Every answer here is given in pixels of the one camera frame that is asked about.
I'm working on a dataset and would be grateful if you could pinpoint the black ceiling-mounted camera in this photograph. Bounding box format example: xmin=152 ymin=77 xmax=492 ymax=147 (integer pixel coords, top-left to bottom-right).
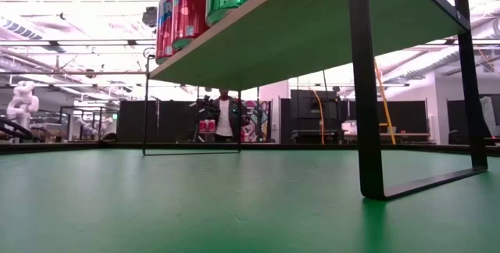
xmin=141 ymin=5 xmax=159 ymax=28

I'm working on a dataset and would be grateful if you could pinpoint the black partition panel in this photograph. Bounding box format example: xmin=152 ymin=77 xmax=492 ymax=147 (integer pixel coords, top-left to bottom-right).
xmin=116 ymin=99 xmax=220 ymax=144
xmin=348 ymin=99 xmax=429 ymax=134

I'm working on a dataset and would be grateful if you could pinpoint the wooden board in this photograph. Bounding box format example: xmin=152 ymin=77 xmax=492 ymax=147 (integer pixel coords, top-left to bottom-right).
xmin=142 ymin=0 xmax=489 ymax=201

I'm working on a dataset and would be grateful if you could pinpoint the black monitor stand unit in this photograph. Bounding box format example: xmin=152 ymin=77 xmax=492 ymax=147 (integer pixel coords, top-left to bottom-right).
xmin=289 ymin=88 xmax=348 ymax=144

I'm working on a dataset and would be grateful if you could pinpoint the colourful graffiti panel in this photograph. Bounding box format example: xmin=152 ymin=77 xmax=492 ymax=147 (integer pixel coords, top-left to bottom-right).
xmin=241 ymin=100 xmax=271 ymax=144

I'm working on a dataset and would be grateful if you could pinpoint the green table mat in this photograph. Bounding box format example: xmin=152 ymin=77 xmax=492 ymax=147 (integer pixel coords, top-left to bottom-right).
xmin=0 ymin=149 xmax=500 ymax=253

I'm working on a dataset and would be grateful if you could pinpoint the red Fanta soda can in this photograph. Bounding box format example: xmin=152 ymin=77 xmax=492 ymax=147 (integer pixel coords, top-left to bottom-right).
xmin=155 ymin=0 xmax=176 ymax=66
xmin=170 ymin=0 xmax=210 ymax=51

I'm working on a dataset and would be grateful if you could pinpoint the black vacuum hose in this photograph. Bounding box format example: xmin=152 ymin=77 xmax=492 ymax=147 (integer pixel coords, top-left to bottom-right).
xmin=0 ymin=116 xmax=34 ymax=141

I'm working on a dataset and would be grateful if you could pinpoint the person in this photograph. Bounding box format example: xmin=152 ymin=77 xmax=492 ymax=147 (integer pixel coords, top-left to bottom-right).
xmin=210 ymin=88 xmax=241 ymax=144

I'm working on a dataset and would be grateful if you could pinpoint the orange hanging cable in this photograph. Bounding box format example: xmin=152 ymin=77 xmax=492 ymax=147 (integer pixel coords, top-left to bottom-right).
xmin=312 ymin=88 xmax=326 ymax=144

